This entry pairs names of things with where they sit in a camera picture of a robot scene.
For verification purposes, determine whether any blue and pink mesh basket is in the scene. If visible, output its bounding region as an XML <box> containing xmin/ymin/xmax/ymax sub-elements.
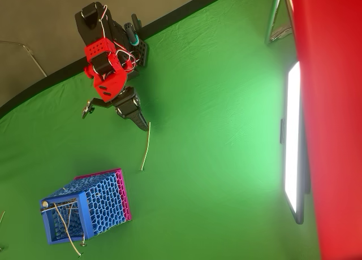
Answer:
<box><xmin>38</xmin><ymin>168</ymin><xmax>133</xmax><ymax>246</ymax></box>

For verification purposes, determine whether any white stick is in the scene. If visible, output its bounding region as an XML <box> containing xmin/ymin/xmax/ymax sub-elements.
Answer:
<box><xmin>53</xmin><ymin>202</ymin><xmax>85</xmax><ymax>257</ymax></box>

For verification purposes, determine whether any black cloth border strip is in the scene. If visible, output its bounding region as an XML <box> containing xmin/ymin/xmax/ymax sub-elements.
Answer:
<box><xmin>0</xmin><ymin>0</ymin><xmax>239</xmax><ymax>120</ymax></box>

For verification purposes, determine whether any black and teal clamp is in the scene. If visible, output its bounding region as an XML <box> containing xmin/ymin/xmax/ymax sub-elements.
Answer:
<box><xmin>123</xmin><ymin>13</ymin><xmax>143</xmax><ymax>47</ymax></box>

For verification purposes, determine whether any green cloth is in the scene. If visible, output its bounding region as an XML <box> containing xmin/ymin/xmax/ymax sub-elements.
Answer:
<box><xmin>0</xmin><ymin>0</ymin><xmax>322</xmax><ymax>260</ymax></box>

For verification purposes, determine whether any thin grey metal rod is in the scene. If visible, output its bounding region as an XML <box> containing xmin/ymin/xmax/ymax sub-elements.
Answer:
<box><xmin>0</xmin><ymin>40</ymin><xmax>48</xmax><ymax>78</ymax></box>

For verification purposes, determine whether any white led light panel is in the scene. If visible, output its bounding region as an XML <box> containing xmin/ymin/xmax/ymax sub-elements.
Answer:
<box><xmin>279</xmin><ymin>60</ymin><xmax>312</xmax><ymax>226</ymax></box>

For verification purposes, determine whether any large red panel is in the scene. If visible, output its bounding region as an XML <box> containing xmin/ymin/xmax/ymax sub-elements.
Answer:
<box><xmin>287</xmin><ymin>0</ymin><xmax>362</xmax><ymax>260</ymax></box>

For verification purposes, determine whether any small camera on black bracket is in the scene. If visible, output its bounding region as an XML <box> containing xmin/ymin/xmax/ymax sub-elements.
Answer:
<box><xmin>81</xmin><ymin>97</ymin><xmax>113</xmax><ymax>120</ymax></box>

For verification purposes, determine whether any red and white servo cable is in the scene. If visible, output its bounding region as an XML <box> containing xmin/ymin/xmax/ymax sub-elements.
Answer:
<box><xmin>97</xmin><ymin>4</ymin><xmax>110</xmax><ymax>39</ymax></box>

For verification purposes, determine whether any chrome stand frame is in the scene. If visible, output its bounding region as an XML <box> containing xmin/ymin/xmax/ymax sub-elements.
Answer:
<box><xmin>264</xmin><ymin>0</ymin><xmax>295</xmax><ymax>46</ymax></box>

